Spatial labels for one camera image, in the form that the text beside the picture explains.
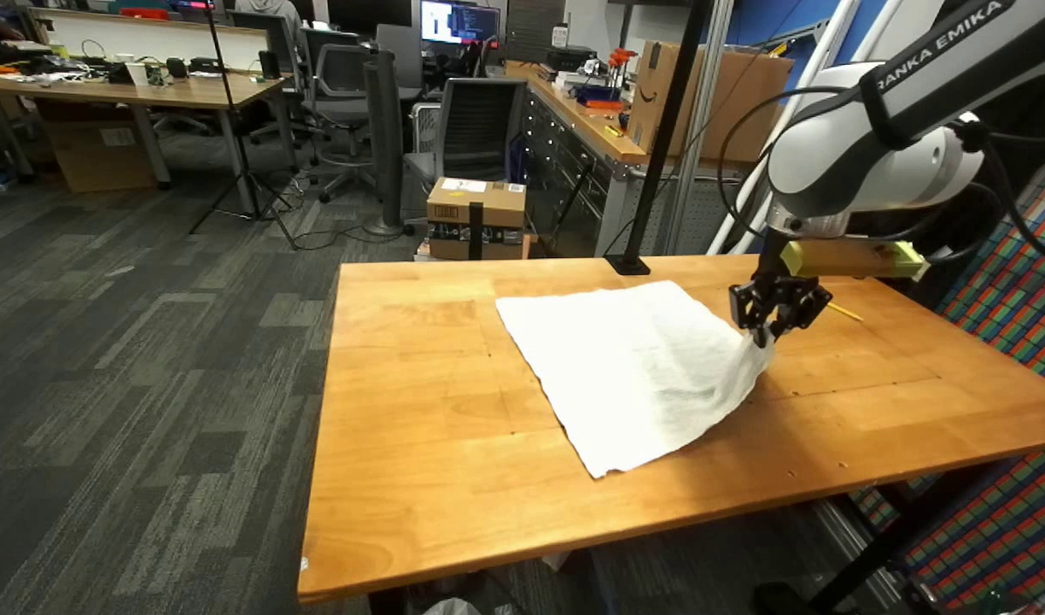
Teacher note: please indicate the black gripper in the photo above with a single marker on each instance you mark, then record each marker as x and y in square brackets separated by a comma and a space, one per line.
[784, 294]

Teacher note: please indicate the white cloth towel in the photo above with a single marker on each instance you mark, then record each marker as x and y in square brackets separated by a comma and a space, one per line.
[638, 370]

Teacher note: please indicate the yellow pencil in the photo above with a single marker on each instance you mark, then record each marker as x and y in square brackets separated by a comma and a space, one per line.
[851, 313]

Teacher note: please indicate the large cardboard box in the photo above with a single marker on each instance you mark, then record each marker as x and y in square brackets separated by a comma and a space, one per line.
[728, 103]

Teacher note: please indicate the drawer cabinet with wooden top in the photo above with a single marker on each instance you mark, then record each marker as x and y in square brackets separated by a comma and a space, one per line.
[567, 173]

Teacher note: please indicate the colourful plaid cloth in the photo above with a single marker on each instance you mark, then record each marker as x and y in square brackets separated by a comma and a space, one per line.
[1003, 536]

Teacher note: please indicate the small cardboard box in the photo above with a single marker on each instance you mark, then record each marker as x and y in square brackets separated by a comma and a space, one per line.
[478, 209]

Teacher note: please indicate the tall black panel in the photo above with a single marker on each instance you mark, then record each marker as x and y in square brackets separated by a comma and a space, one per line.
[384, 139]

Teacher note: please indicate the lit computer monitor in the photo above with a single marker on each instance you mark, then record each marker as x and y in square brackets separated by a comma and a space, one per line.
[457, 21]

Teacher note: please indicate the grey office chair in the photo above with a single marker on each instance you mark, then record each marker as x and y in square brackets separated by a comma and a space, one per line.
[339, 96]

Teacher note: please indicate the black tripod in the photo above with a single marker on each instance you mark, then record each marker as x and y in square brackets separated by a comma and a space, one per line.
[237, 139]

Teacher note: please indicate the long wooden desk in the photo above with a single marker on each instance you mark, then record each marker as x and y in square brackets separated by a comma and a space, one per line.
[125, 90]

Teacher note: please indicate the cardboard box under desk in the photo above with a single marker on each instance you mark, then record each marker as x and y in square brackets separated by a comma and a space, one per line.
[96, 156]

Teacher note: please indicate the yellow wrist camera mount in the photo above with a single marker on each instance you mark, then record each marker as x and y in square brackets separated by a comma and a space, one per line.
[851, 258]

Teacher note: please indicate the black camera stand pole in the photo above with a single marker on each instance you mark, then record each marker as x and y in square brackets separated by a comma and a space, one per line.
[661, 147]

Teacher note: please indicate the black table frame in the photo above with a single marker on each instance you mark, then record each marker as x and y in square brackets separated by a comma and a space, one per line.
[876, 558]

